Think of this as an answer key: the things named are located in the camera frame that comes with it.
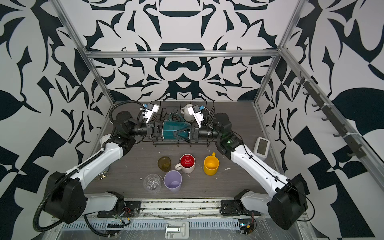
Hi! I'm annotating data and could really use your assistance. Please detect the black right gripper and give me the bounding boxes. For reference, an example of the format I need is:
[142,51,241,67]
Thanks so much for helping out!
[177,120,226,147]

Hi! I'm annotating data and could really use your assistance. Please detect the cream mug dark green outside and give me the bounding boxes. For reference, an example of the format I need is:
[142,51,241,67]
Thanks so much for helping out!
[162,113,192,141]

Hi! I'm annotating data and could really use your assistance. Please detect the white mug red inside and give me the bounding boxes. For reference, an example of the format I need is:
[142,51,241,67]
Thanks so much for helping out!
[175,154,196,174]

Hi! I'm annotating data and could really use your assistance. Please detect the yellow mug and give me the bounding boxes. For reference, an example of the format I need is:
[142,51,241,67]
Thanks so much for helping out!
[204,153,220,176]

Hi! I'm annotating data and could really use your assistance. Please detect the lilac plastic cup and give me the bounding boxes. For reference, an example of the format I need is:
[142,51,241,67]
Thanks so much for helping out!
[164,170,183,193]

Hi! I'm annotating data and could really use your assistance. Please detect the white faceted mug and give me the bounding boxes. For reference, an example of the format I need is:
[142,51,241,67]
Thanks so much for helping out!
[181,104,195,122]

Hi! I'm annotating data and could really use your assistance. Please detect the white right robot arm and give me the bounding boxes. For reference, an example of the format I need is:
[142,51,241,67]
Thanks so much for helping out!
[198,113,310,230]

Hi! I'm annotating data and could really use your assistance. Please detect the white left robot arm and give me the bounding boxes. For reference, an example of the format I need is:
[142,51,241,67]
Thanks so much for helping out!
[33,110,163,232]

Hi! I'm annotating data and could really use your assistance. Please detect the olive green glass cup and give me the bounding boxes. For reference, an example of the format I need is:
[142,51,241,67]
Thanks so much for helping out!
[157,157,172,172]

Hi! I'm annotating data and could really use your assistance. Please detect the clear glass cup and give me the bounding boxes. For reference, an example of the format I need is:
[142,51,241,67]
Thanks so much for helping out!
[143,174,162,194]

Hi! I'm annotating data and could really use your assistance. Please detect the round grey alarm clock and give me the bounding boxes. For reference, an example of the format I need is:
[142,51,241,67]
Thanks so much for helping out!
[99,172,109,180]

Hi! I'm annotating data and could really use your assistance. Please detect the white digital thermometer display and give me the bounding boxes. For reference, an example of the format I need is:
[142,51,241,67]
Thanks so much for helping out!
[253,137,270,161]

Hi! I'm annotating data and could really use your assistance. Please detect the black wire dish rack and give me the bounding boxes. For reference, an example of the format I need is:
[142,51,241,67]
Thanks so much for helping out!
[143,101,218,146]

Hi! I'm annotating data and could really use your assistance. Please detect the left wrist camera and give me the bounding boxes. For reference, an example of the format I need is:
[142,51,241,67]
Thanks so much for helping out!
[141,103,160,124]

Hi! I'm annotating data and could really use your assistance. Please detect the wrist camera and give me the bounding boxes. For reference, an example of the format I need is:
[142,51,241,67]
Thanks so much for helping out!
[141,103,160,124]
[192,105,205,128]

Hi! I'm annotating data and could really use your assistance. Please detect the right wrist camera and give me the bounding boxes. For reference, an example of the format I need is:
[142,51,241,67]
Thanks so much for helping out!
[192,105,205,128]

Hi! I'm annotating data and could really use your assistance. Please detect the white cable duct strip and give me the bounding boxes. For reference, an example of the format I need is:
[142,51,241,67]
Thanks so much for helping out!
[61,219,240,231]

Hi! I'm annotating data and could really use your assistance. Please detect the silver latch bracket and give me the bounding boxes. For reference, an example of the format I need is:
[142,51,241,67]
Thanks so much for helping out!
[165,221,190,240]

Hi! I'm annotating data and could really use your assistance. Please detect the grey wall hook rail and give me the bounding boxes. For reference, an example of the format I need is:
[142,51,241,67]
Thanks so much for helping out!
[298,72,367,159]

